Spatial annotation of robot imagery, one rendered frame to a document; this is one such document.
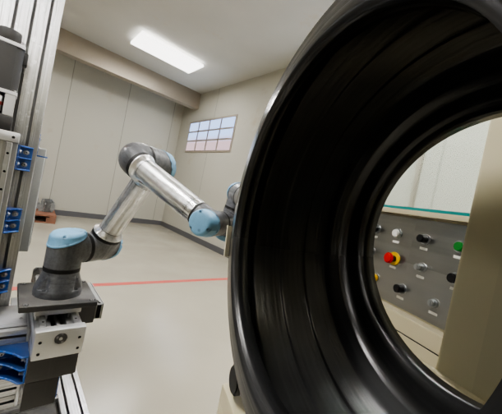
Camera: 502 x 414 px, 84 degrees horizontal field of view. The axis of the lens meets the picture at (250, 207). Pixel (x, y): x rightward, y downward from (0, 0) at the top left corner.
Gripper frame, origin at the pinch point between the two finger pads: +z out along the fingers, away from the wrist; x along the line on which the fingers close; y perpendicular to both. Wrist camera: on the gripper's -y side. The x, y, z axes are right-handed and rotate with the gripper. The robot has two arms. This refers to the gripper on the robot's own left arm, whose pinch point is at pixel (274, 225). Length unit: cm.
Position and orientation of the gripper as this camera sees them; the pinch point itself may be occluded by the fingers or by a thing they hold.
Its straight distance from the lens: 62.4
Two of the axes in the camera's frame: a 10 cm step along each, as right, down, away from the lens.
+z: 3.0, 2.0, -9.3
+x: 9.2, 1.8, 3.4
